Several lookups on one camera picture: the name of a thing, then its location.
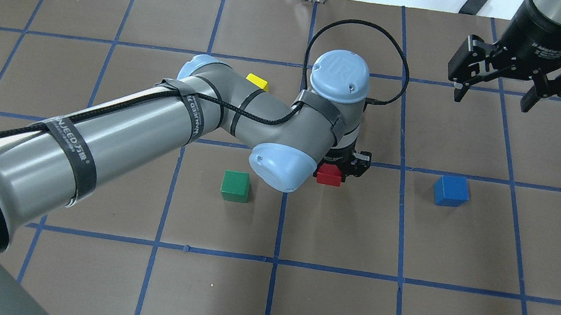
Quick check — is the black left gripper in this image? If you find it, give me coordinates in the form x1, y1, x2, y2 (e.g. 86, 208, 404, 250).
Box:
321, 140, 373, 184

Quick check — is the brown paper table mat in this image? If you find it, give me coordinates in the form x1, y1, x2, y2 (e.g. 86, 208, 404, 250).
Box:
0, 0, 561, 315

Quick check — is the black braided cable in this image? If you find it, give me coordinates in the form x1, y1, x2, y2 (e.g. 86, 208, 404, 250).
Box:
0, 0, 418, 237

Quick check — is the black power adapter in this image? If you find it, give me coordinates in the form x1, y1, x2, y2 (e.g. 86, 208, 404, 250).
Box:
458, 0, 488, 16

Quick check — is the red wooden block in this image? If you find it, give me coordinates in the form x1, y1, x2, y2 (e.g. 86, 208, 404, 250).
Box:
314, 163, 344, 188

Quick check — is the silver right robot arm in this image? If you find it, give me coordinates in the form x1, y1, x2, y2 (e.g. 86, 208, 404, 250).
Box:
447, 0, 561, 113

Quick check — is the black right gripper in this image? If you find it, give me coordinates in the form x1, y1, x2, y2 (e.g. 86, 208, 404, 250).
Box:
447, 0, 561, 113

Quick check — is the blue wooden block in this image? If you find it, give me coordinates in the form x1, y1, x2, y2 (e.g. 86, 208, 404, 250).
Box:
433, 175, 470, 208

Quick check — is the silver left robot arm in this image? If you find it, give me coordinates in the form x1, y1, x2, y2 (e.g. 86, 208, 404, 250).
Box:
0, 50, 371, 315

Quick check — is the yellow wooden block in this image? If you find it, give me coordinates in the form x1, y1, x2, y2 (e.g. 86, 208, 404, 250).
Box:
246, 73, 270, 92

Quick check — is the green wooden block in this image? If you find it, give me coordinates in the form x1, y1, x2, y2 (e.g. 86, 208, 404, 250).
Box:
220, 170, 250, 204

